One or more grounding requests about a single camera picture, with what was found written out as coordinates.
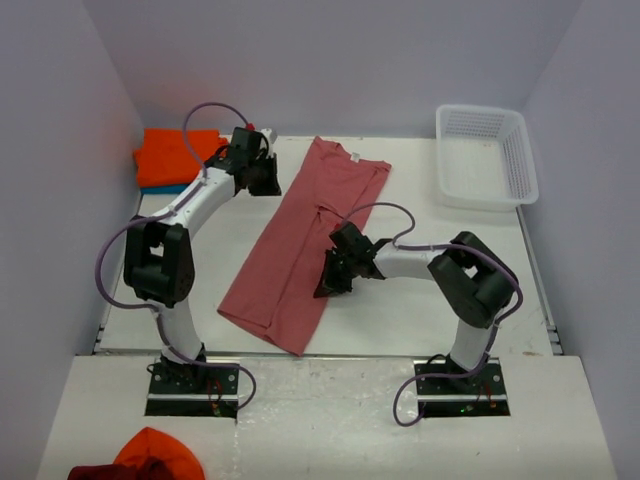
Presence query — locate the orange cloth at front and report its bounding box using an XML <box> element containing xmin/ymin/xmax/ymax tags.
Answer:
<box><xmin>114</xmin><ymin>427</ymin><xmax>206</xmax><ymax>480</ymax></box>

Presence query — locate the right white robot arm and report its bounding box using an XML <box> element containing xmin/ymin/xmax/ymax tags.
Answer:
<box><xmin>314</xmin><ymin>222</ymin><xmax>523</xmax><ymax>393</ymax></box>

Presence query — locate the white plastic basket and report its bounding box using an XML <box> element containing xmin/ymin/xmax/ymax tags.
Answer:
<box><xmin>436</xmin><ymin>104</ymin><xmax>539</xmax><ymax>212</ymax></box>

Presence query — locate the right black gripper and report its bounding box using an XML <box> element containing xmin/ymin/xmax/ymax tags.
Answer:
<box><xmin>318</xmin><ymin>250</ymin><xmax>361</xmax><ymax>299</ymax></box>

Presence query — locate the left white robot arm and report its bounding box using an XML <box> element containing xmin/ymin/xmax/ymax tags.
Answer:
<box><xmin>123</xmin><ymin>127</ymin><xmax>281</xmax><ymax>393</ymax></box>

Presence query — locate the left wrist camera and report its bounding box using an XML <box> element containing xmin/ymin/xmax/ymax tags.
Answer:
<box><xmin>259</xmin><ymin>128</ymin><xmax>277</xmax><ymax>149</ymax></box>

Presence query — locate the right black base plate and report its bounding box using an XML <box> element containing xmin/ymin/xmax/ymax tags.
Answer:
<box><xmin>414</xmin><ymin>355</ymin><xmax>510</xmax><ymax>419</ymax></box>

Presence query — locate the folded blue t shirt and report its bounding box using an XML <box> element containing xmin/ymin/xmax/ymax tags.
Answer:
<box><xmin>139</xmin><ymin>142</ymin><xmax>234</xmax><ymax>197</ymax></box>

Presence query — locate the folded orange t shirt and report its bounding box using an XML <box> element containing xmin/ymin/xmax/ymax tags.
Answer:
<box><xmin>133</xmin><ymin>129</ymin><xmax>228</xmax><ymax>188</ymax></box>

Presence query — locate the pink t shirt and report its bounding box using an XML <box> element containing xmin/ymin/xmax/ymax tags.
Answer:
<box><xmin>218</xmin><ymin>137</ymin><xmax>392</xmax><ymax>356</ymax></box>

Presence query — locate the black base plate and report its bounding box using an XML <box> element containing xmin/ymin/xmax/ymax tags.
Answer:
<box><xmin>414</xmin><ymin>355</ymin><xmax>510</xmax><ymax>419</ymax></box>
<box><xmin>145</xmin><ymin>358</ymin><xmax>239</xmax><ymax>419</ymax></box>

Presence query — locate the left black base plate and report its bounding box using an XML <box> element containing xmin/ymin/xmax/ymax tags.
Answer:
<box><xmin>145</xmin><ymin>358</ymin><xmax>239</xmax><ymax>419</ymax></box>

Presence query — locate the dark red cloth at front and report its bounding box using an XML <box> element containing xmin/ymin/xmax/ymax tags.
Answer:
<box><xmin>67</xmin><ymin>460</ymin><xmax>174</xmax><ymax>480</ymax></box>

